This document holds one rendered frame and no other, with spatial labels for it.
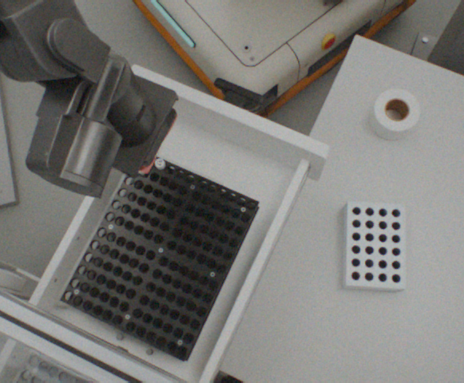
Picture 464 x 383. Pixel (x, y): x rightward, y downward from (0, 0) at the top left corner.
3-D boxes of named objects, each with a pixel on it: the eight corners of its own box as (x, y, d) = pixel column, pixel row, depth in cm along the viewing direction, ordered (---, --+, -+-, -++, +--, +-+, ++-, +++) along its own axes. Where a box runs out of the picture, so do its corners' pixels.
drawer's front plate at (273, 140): (146, 96, 91) (132, 62, 80) (323, 171, 86) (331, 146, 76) (141, 106, 90) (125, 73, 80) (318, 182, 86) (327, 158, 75)
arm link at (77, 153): (62, 7, 46) (7, 21, 51) (5, 143, 43) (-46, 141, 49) (168, 84, 54) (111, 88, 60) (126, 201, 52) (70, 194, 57)
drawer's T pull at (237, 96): (216, 80, 82) (216, 75, 81) (266, 100, 81) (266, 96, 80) (205, 101, 81) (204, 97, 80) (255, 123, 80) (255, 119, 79)
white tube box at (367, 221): (343, 207, 91) (347, 200, 87) (399, 210, 90) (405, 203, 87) (342, 288, 88) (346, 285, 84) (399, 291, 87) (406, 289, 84)
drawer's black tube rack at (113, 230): (148, 163, 86) (140, 148, 80) (259, 212, 83) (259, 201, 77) (74, 304, 81) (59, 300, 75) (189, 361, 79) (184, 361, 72)
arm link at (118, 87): (136, 50, 52) (77, 36, 53) (110, 121, 50) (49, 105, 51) (154, 84, 59) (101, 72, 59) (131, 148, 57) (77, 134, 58)
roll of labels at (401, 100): (374, 144, 93) (379, 134, 89) (364, 103, 95) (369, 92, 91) (418, 136, 93) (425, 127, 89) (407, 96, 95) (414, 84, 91)
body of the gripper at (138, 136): (181, 99, 65) (168, 67, 58) (138, 180, 63) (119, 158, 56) (129, 77, 66) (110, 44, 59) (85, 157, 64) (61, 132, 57)
